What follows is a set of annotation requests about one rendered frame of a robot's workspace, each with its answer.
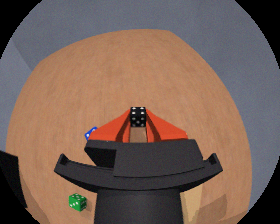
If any green die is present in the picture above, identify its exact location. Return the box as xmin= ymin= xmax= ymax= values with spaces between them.
xmin=69 ymin=193 xmax=87 ymax=212

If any tan square mat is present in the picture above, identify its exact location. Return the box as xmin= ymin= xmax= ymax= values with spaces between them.
xmin=180 ymin=184 xmax=202 ymax=224

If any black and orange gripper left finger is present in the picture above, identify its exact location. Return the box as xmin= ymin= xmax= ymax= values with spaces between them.
xmin=88 ymin=109 xmax=131 ymax=142

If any black die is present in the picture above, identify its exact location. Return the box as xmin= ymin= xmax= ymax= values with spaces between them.
xmin=130 ymin=107 xmax=146 ymax=127

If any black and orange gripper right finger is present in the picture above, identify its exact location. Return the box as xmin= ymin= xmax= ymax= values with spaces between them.
xmin=145 ymin=109 xmax=188 ymax=142

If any blue die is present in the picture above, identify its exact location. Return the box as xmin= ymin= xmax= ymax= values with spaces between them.
xmin=84 ymin=127 xmax=98 ymax=141

